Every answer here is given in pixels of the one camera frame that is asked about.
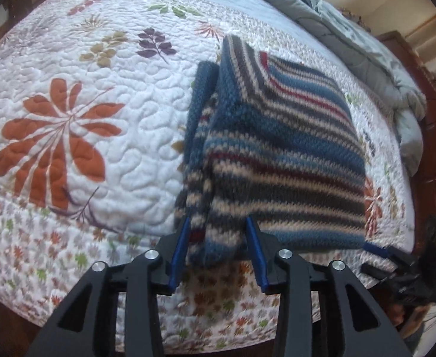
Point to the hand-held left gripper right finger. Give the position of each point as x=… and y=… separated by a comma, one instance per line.
x=257, y=257

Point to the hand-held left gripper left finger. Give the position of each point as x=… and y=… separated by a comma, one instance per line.
x=179, y=253

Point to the white floral quilt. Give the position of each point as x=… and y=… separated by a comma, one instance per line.
x=91, y=119

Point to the blue striped knit sweater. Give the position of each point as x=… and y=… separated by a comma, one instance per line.
x=277, y=148

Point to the grey comforter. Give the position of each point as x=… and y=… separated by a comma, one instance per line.
x=351, y=26

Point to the wooden bed frame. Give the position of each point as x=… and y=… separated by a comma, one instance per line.
x=433, y=156

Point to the person's right hand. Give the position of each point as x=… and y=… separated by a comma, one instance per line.
x=407, y=318

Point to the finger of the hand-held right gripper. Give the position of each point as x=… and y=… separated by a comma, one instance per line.
x=381, y=251
x=375, y=271

